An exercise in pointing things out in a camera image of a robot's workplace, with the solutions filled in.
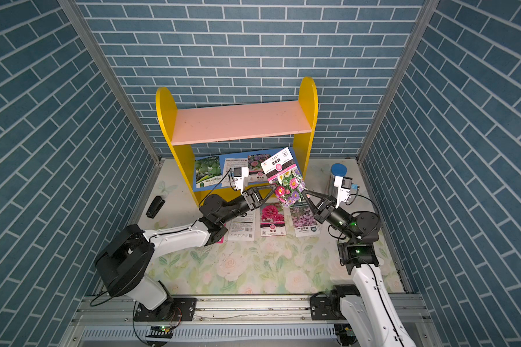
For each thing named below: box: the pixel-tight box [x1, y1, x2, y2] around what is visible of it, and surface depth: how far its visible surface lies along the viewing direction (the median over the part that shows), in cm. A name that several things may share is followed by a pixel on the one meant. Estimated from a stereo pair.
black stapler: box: [145, 195, 166, 220], surface depth 100 cm
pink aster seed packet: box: [247, 153, 271, 183], surface depth 104 cm
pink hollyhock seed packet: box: [259, 202, 287, 238], surface depth 98 cm
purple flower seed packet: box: [289, 201, 321, 238], surface depth 97 cm
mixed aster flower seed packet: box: [260, 146, 307, 207], surface depth 68 cm
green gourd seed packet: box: [195, 156, 223, 189], surface depth 98 cm
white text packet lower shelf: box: [221, 158, 249, 188], surface depth 101 cm
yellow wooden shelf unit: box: [155, 76, 319, 206], surface depth 78 cm
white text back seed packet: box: [227, 209, 257, 241], surface depth 95 cm
